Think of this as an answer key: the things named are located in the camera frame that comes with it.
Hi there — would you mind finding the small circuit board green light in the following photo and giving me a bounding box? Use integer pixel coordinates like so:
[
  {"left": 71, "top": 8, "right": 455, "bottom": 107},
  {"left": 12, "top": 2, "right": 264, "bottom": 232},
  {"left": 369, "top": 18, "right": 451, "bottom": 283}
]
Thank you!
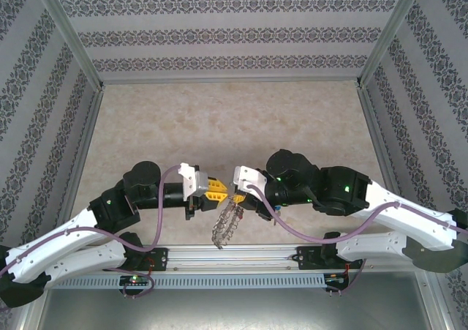
[{"left": 119, "top": 274, "right": 154, "bottom": 287}]

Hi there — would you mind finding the grey metal shelf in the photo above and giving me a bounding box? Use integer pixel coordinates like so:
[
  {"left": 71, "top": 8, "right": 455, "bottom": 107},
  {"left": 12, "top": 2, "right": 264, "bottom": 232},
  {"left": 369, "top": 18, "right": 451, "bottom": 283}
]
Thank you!
[{"left": 36, "top": 288, "right": 449, "bottom": 330}]

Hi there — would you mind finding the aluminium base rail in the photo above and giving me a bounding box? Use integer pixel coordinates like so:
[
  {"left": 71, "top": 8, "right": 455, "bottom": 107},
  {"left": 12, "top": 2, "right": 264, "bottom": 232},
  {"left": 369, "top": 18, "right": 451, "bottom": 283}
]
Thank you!
[{"left": 144, "top": 244, "right": 363, "bottom": 272}]

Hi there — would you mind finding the white slotted cable duct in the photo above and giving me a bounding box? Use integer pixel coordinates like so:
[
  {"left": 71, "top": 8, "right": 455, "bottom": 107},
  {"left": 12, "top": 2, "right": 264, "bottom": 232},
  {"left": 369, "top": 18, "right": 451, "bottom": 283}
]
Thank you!
[{"left": 49, "top": 271, "right": 327, "bottom": 290}]

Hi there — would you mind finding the thin aluminium frame rail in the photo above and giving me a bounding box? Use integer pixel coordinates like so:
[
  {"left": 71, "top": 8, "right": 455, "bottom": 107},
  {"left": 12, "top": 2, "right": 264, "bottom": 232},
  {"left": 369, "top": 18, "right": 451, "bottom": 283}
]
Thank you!
[{"left": 99, "top": 76, "right": 361, "bottom": 86}]

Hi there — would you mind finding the aluminium frame post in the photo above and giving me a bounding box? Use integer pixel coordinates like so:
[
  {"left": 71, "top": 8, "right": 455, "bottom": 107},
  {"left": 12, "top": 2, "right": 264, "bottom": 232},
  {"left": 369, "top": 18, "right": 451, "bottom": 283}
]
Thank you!
[
  {"left": 355, "top": 0, "right": 428, "bottom": 89},
  {"left": 31, "top": 0, "right": 106, "bottom": 89}
]

